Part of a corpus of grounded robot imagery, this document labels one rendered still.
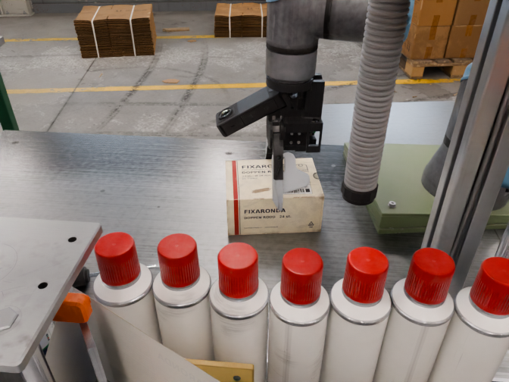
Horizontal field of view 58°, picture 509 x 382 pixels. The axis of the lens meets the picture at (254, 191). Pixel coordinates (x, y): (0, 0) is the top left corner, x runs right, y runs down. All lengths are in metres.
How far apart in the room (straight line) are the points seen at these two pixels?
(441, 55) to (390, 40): 3.60
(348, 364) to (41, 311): 0.27
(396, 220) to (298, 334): 0.44
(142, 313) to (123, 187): 0.53
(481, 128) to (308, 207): 0.36
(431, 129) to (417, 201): 0.38
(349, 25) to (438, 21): 3.24
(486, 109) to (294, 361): 0.28
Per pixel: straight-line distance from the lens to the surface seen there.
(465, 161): 0.49
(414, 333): 0.42
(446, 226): 0.53
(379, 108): 0.40
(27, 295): 0.29
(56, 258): 0.31
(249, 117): 0.71
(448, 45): 3.97
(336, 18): 0.64
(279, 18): 0.65
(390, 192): 0.85
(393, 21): 0.37
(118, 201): 0.89
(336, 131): 1.12
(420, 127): 1.19
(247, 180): 0.78
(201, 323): 0.42
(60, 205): 0.92
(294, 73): 0.67
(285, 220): 0.77
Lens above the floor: 1.34
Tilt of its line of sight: 35 degrees down
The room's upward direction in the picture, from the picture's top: straight up
